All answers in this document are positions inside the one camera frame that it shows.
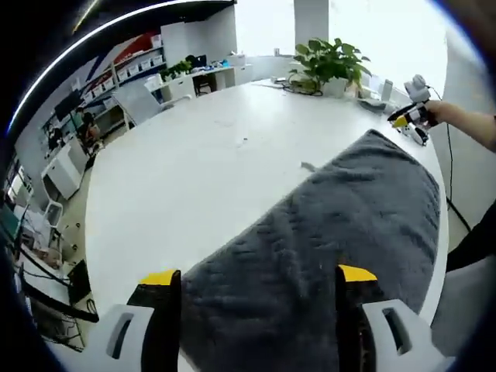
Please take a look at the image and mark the grey fluffy towel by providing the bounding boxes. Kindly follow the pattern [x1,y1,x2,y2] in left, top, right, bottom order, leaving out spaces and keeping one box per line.
[180,129,443,372]

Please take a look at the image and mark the person's right hand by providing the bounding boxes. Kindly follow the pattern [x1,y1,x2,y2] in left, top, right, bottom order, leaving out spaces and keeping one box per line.
[424,99,460,127]

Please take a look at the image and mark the white game controller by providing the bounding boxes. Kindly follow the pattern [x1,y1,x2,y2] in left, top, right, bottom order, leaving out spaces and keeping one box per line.
[398,126,429,147]

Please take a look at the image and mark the white devices at table edge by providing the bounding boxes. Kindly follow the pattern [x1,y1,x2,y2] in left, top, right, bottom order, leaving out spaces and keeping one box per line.
[356,98,389,114]

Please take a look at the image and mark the grey mesh office chair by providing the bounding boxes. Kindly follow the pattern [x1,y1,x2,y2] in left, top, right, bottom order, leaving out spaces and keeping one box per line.
[429,255,496,357]

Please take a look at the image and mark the white rolling cabinet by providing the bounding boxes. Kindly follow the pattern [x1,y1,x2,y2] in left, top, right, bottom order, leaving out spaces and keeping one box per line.
[40,137,90,201]

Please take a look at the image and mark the small black monitor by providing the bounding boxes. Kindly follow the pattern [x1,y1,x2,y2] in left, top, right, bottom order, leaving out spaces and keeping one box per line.
[184,54,208,70]

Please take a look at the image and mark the small green potted plant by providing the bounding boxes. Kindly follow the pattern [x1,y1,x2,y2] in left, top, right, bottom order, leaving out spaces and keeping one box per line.
[159,60,194,82]

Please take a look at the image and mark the large black monitor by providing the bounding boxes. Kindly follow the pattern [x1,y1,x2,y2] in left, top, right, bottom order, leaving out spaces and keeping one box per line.
[53,94,81,122]

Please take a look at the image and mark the white shelf with storage bins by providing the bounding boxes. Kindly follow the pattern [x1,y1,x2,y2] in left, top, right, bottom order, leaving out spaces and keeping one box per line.
[77,33,167,105]

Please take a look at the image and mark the white ceiling light strip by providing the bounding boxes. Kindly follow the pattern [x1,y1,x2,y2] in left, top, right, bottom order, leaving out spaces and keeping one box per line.
[7,0,233,133]

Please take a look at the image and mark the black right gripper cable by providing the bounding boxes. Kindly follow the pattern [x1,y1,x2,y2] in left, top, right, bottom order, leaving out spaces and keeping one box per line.
[428,84,474,233]

